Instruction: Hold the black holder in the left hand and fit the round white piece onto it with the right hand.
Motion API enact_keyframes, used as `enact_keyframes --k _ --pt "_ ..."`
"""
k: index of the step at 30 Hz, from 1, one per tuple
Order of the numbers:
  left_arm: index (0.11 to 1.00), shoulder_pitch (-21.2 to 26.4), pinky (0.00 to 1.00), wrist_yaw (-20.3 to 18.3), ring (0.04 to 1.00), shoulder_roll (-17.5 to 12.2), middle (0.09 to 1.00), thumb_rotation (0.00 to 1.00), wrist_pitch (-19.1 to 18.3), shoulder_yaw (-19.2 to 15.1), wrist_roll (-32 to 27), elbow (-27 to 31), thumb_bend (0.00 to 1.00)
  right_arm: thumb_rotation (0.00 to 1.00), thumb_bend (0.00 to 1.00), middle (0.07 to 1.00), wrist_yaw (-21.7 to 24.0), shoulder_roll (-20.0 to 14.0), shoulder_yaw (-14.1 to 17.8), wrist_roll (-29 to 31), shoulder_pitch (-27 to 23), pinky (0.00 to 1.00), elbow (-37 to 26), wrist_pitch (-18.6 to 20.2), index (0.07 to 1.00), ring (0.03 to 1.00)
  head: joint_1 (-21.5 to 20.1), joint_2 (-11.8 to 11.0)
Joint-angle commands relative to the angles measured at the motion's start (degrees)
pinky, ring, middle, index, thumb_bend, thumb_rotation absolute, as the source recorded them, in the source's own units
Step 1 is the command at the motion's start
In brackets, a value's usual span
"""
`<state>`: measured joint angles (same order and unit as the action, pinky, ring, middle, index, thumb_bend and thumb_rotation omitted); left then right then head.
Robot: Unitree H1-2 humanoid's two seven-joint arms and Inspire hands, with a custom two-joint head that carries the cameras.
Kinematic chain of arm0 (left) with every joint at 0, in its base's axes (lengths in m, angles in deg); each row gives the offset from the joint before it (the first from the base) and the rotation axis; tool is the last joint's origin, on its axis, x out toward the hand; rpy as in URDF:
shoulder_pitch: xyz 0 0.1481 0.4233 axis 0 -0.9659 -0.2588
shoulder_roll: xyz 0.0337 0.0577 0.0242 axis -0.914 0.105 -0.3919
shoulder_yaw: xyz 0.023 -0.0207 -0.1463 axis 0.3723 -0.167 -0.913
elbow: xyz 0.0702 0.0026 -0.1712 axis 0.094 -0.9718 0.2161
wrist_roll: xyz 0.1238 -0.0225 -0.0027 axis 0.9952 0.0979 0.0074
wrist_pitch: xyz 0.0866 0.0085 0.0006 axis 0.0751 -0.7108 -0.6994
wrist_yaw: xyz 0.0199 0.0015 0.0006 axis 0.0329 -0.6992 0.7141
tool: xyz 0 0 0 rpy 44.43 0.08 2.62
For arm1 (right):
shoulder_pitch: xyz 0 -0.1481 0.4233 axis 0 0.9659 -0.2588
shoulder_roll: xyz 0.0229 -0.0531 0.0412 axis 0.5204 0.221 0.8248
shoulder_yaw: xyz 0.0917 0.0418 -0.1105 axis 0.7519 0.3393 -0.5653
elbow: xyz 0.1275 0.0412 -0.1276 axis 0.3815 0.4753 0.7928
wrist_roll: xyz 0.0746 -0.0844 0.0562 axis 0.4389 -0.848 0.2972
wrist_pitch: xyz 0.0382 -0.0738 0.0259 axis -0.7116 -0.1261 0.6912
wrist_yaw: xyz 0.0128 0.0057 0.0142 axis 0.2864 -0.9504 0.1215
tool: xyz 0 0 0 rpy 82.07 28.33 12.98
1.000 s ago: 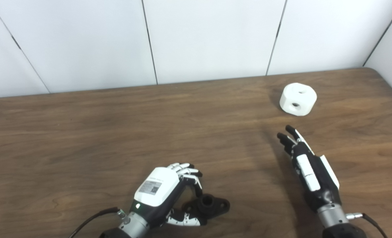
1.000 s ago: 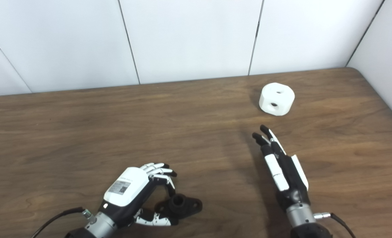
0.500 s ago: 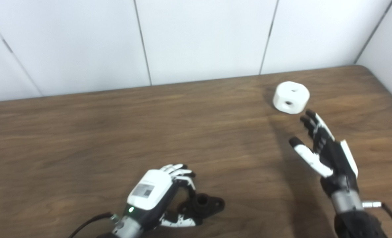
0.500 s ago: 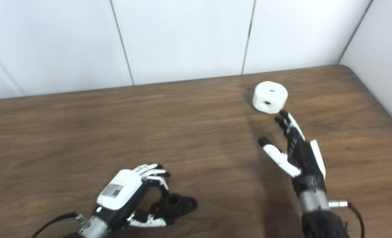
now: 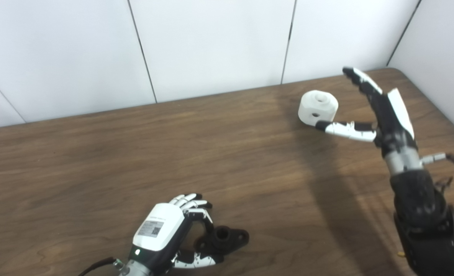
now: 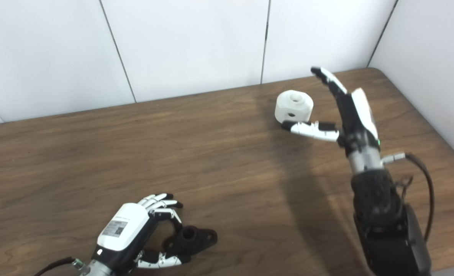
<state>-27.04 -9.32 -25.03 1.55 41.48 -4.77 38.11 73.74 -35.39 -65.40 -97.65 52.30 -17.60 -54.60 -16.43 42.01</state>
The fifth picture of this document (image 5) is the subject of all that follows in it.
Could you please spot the round white cylinder piece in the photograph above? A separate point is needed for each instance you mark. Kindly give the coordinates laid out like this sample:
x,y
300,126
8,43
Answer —
x,y
324,109

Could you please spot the black flanged holder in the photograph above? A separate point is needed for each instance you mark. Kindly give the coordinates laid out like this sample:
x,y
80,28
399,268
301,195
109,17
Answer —
x,y
232,239

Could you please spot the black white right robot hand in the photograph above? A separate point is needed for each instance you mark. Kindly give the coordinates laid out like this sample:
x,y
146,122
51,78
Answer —
x,y
391,122

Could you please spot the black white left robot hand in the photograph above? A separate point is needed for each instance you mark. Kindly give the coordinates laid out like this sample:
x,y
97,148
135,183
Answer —
x,y
159,226

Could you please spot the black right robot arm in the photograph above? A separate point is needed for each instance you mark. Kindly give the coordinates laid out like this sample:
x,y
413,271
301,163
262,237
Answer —
x,y
422,214

